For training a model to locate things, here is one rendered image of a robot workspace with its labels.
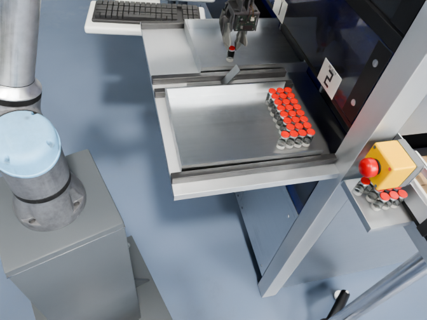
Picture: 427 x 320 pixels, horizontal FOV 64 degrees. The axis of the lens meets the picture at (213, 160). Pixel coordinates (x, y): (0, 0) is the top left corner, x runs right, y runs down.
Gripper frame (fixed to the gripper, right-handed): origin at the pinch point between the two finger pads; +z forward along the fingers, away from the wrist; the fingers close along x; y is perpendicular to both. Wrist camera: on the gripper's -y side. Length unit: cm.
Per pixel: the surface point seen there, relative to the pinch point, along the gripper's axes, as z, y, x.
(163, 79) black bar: 3.7, 9.9, -21.7
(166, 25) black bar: 4.0, -18.5, -16.9
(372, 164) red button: -8, 54, 13
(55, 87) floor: 94, -102, -75
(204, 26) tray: 4.6, -17.9, -3.9
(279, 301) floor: 93, 51, 23
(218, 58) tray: 5.2, -1.0, -3.1
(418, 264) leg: 15, 68, 30
